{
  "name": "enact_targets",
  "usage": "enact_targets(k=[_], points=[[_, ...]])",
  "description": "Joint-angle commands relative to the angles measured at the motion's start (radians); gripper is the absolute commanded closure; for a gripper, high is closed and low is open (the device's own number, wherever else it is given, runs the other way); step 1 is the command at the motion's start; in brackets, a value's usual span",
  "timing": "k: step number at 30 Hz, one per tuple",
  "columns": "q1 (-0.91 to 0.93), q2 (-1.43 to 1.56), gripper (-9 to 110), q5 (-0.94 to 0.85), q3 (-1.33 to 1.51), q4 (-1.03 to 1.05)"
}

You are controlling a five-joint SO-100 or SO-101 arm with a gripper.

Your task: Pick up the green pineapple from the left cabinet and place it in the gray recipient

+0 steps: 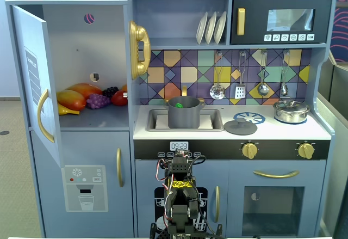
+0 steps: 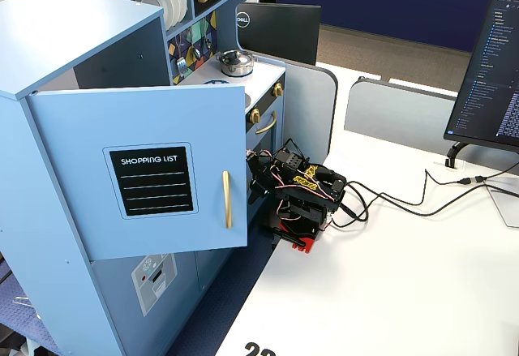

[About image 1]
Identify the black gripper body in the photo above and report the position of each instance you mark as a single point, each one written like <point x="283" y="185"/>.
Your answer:
<point x="181" y="154"/>

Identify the green toy pineapple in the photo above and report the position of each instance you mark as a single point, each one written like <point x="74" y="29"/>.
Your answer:
<point x="179" y="105"/>

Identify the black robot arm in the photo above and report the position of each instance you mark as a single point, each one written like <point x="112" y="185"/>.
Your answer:
<point x="179" y="214"/>

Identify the blue cabinet door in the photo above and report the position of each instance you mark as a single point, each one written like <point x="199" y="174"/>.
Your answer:
<point x="30" y="32"/>

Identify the yellow black label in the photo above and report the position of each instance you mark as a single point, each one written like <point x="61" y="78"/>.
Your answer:
<point x="181" y="184"/>

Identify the digital clock display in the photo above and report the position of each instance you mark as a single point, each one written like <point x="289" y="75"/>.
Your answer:
<point x="179" y="146"/>

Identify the blue dishwasher door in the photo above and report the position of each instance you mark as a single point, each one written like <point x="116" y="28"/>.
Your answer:
<point x="146" y="173"/>

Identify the gray plastic pot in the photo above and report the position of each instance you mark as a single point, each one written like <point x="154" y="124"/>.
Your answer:
<point x="185" y="119"/>

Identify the gray toy sink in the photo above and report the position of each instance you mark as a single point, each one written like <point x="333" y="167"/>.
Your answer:
<point x="151" y="119"/>

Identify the blue oven door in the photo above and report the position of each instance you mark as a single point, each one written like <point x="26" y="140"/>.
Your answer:
<point x="236" y="179"/>

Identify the gray pot lid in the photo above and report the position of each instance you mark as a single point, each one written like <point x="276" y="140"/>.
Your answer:
<point x="240" y="129"/>

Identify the gold stove knob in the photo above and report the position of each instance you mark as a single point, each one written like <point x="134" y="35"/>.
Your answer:
<point x="249" y="150"/>
<point x="306" y="151"/>

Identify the gold toy faucet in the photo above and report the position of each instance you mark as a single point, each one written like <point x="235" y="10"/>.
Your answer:
<point x="184" y="90"/>

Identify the metal skimmer spoon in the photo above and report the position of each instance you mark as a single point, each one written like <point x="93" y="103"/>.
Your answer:
<point x="217" y="92"/>

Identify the red toy tomato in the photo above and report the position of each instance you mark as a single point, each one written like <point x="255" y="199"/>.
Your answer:
<point x="118" y="98"/>

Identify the metal slotted spatula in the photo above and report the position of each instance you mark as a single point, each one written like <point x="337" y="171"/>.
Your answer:
<point x="239" y="92"/>

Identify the orange toy fruit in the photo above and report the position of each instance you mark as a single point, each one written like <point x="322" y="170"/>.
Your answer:
<point x="124" y="88"/>

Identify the blue freezer door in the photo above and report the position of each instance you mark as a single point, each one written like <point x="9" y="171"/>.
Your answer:
<point x="81" y="149"/>

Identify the dark toy grapes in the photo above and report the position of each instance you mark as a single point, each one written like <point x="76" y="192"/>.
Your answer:
<point x="110" y="91"/>

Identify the purple toy grapes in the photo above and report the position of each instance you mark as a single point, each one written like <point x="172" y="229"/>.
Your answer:
<point x="98" y="101"/>

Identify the metal ladle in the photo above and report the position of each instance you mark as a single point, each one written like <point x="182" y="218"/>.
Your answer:
<point x="263" y="89"/>

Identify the steel pot with lid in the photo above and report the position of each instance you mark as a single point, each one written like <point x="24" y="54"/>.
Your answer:
<point x="291" y="115"/>

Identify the orange red toy mango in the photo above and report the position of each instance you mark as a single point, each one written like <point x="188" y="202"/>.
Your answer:
<point x="84" y="89"/>

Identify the yellow toy banana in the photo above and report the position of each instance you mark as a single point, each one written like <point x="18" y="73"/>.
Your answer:
<point x="66" y="111"/>

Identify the yellow red toy mango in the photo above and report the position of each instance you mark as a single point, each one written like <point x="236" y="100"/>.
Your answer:
<point x="70" y="100"/>

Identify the small metal spoon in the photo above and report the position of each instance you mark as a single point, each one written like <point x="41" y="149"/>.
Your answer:
<point x="284" y="89"/>

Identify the white toy plate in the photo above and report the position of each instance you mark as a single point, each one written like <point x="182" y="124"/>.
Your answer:
<point x="210" y="29"/>
<point x="201" y="30"/>
<point x="220" y="28"/>

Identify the gold toy telephone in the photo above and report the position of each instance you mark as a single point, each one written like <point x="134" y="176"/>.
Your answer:
<point x="138" y="32"/>

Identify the blue-gray toy kitchen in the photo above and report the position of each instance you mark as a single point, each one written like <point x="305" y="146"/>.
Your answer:
<point x="176" y="5"/>

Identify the black floor disc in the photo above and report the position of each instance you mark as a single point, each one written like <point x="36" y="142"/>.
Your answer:
<point x="3" y="133"/>

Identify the black toy microwave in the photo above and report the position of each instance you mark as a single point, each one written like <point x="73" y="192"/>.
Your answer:
<point x="322" y="18"/>

